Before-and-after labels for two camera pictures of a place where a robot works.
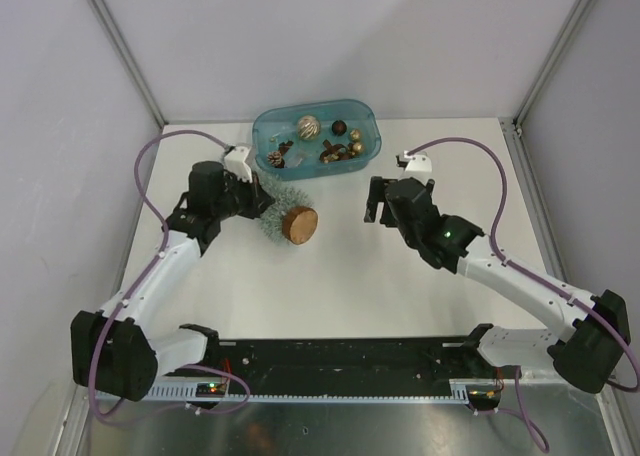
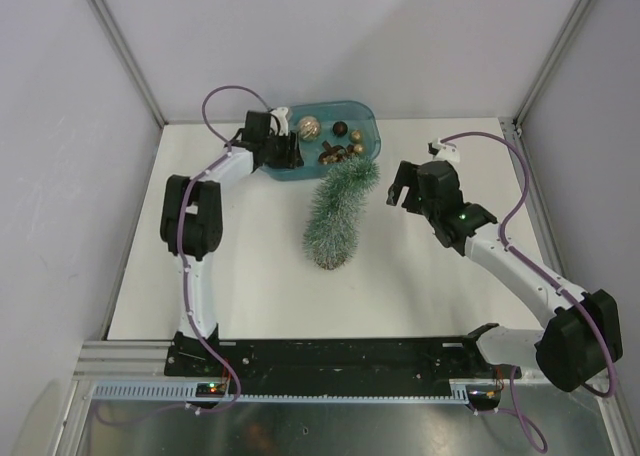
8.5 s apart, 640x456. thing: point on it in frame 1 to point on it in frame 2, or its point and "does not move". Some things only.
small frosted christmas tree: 292,217 to 331,231
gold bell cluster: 357,146 does not move
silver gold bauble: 308,127 does not move
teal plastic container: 294,139 does not move
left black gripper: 259,199 to 291,158
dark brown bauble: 339,127 does not move
